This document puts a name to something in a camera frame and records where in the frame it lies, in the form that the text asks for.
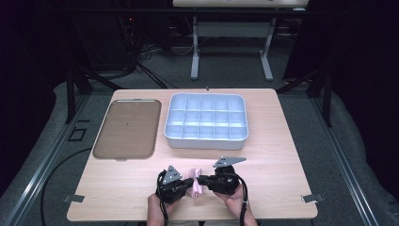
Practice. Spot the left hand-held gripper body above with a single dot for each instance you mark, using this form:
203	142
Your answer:
171	188

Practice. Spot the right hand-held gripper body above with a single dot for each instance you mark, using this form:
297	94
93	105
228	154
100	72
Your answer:
224	183

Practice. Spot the pink cloth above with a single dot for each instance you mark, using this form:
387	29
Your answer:
195	183

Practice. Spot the person's right hand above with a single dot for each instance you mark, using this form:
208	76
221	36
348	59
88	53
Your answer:
232	201

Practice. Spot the person's left hand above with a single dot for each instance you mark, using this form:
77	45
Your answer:
158	205

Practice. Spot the white compartment box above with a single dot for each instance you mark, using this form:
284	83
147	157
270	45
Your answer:
206	121

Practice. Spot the brown translucent tray lid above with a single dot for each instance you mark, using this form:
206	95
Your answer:
128	128

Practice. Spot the black metal stand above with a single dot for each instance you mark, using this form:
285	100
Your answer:
320	84
78	81

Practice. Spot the white-legged desk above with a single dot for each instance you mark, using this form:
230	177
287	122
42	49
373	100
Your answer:
232	29

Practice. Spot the grey metal table bracket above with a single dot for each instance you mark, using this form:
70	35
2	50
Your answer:
312	198
73	198

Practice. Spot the aluminium floor rail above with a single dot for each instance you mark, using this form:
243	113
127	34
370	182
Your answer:
47	163
345	166

